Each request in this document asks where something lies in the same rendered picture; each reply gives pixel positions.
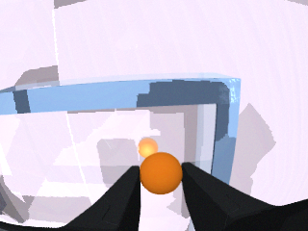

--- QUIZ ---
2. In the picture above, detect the light blue l-shaped wall top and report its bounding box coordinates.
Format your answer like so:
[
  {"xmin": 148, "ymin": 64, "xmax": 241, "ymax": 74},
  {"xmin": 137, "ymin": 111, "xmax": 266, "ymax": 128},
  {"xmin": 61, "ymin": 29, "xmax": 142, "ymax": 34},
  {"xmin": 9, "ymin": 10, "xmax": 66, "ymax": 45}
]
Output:
[{"xmin": 0, "ymin": 77, "xmax": 242, "ymax": 184}]

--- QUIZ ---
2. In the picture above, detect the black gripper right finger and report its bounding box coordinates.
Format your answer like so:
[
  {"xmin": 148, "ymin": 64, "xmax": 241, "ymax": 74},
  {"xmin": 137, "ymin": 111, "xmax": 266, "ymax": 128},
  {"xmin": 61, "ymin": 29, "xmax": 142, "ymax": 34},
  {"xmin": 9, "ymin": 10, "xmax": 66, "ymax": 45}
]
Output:
[{"xmin": 181, "ymin": 162, "xmax": 308, "ymax": 231}]

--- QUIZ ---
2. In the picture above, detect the clear low l-shaped wall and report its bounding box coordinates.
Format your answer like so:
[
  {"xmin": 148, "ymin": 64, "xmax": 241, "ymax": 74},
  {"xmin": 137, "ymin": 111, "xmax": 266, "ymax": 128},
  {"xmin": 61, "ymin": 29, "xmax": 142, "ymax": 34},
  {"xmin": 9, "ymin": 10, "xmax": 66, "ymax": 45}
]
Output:
[{"xmin": 0, "ymin": 72, "xmax": 236, "ymax": 174}]

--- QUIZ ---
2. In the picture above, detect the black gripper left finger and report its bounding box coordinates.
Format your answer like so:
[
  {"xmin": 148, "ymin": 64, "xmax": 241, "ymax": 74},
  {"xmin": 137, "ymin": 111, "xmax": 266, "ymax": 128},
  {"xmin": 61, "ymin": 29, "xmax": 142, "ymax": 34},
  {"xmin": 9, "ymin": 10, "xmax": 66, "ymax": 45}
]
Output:
[{"xmin": 0, "ymin": 166, "xmax": 141, "ymax": 231}]

